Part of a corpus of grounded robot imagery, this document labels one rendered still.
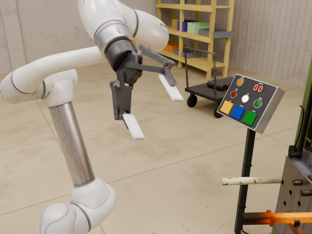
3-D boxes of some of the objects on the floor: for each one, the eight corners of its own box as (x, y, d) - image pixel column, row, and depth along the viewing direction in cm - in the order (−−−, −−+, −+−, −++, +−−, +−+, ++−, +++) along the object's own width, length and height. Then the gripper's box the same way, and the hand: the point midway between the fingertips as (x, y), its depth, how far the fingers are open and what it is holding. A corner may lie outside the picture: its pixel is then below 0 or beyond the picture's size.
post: (235, 234, 224) (253, 99, 182) (233, 230, 227) (251, 97, 186) (240, 234, 224) (260, 99, 182) (238, 230, 228) (257, 97, 186)
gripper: (161, 15, 69) (208, 84, 60) (105, 86, 82) (137, 152, 73) (138, 4, 63) (186, 80, 54) (82, 82, 76) (113, 153, 67)
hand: (155, 116), depth 64 cm, fingers open, 13 cm apart
